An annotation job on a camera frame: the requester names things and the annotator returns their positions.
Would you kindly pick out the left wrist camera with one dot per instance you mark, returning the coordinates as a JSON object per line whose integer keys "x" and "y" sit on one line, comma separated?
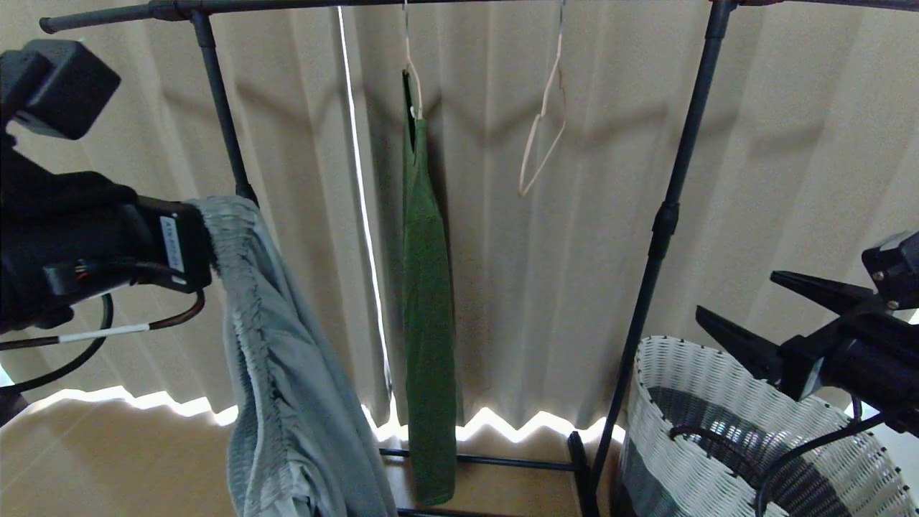
{"x": 64, "y": 90}

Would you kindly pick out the green printed sleeveless shirt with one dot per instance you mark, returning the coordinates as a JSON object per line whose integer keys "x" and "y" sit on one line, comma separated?
{"x": 427, "y": 323}

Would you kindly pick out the beige curtain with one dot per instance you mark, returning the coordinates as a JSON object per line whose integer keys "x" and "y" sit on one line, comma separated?
{"x": 790, "y": 143}

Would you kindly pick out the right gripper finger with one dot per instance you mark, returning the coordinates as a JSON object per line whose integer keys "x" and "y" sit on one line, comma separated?
{"x": 826, "y": 291}
{"x": 743, "y": 345}

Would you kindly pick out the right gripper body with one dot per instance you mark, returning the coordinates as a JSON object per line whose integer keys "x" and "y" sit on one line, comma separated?
{"x": 869, "y": 359}

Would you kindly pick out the pale grey shorts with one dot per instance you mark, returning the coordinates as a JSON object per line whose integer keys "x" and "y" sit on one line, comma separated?
{"x": 294, "y": 359}

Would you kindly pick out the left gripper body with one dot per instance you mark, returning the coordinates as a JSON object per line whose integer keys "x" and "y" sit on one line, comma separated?
{"x": 86, "y": 244}

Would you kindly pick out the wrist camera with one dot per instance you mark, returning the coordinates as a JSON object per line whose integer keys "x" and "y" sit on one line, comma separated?
{"x": 64, "y": 90}
{"x": 897, "y": 266}

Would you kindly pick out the white laundry basket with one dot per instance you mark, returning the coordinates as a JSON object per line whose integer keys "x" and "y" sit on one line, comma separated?
{"x": 689, "y": 459}

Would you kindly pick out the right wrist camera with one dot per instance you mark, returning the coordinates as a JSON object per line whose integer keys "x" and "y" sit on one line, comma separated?
{"x": 897, "y": 266}

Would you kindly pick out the pink clothes hanger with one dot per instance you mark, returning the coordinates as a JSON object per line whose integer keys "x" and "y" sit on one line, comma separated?
{"x": 561, "y": 47}
{"x": 407, "y": 50}

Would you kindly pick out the black clothes rack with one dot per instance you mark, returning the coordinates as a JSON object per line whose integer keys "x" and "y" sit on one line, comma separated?
{"x": 664, "y": 219}

